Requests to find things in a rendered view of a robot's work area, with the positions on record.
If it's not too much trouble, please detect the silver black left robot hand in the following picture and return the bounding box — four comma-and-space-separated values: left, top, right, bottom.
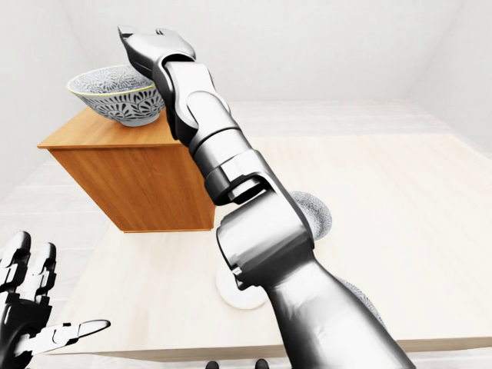
0, 230, 112, 369

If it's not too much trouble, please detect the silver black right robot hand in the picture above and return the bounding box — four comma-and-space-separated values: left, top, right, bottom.
116, 24, 198, 81

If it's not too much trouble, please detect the black white patterned bowl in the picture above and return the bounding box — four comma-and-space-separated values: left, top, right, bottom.
66, 64, 168, 128
340, 279, 386, 328
290, 190, 333, 243

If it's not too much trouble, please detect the wooden cabinet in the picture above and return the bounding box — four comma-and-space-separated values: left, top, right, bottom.
37, 106, 217, 234

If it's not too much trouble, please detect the white plate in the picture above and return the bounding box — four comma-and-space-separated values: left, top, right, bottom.
214, 261, 269, 311

